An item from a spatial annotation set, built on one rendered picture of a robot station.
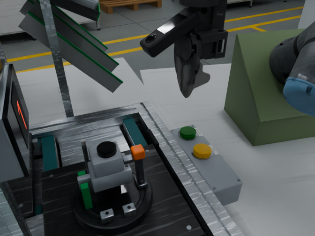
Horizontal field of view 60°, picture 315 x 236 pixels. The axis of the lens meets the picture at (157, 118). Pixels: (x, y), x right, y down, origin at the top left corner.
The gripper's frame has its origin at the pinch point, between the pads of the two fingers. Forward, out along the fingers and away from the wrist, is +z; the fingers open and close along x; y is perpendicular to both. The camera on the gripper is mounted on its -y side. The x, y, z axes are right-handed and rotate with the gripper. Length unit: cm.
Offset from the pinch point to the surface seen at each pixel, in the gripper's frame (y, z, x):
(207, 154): 1.4, 9.9, -10.5
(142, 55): 81, 108, 275
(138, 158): -15.7, 0.5, -15.8
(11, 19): -71, 74, 387
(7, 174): -31.3, -11.0, -25.2
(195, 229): -9.6, 9.9, -25.4
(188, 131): 1.1, 9.7, -2.0
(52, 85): -28, 21, 57
